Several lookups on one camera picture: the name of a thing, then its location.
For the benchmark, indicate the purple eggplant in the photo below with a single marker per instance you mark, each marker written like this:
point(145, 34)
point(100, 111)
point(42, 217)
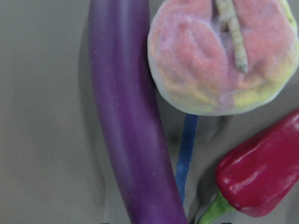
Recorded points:
point(127, 107)

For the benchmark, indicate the red chili pepper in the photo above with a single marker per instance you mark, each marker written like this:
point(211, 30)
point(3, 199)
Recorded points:
point(256, 175)

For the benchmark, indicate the peach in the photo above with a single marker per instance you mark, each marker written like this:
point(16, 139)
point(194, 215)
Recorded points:
point(210, 61)

